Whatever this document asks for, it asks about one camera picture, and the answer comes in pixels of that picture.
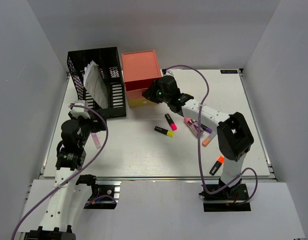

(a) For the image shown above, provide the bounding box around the yellow black highlighter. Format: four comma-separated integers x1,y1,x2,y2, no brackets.
154,126,174,138

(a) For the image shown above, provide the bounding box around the pastel purple highlighter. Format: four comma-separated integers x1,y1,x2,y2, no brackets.
91,133,101,149

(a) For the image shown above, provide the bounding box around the orange black highlighter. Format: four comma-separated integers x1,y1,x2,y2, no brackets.
209,156,224,176

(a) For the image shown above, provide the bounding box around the pastel orange highlighter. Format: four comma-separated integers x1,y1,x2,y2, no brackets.
202,132,217,147

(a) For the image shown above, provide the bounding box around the purple black highlighter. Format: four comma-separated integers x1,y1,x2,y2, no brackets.
200,123,213,134

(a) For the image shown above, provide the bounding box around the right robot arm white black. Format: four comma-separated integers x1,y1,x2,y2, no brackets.
142,75,254,200

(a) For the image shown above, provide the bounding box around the coral top drawer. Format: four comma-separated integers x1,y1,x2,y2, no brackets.
125,78,155,100

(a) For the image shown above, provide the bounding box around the yellow bottom drawer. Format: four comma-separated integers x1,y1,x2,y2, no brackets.
128,97,155,108

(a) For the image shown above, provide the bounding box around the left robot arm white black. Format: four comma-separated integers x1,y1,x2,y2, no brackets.
27,104,107,240

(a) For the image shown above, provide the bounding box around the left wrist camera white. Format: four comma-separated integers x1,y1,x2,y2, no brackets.
68,100,91,120

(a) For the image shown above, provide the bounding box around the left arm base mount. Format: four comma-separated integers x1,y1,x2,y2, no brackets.
76,174,118,210

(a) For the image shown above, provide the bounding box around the pink black highlighter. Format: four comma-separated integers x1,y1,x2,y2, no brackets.
165,113,177,131

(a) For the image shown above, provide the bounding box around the coral drawer cabinet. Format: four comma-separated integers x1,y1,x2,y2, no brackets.
122,50,161,83

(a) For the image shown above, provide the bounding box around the black mesh file organizer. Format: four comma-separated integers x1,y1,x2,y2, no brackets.
67,46,127,118

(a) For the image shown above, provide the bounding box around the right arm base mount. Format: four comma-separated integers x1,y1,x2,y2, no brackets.
198,183,251,213

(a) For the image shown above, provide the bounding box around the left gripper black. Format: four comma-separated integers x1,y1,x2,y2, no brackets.
69,110,107,148

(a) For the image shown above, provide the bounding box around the white paper stack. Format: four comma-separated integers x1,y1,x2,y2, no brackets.
83,60,108,109

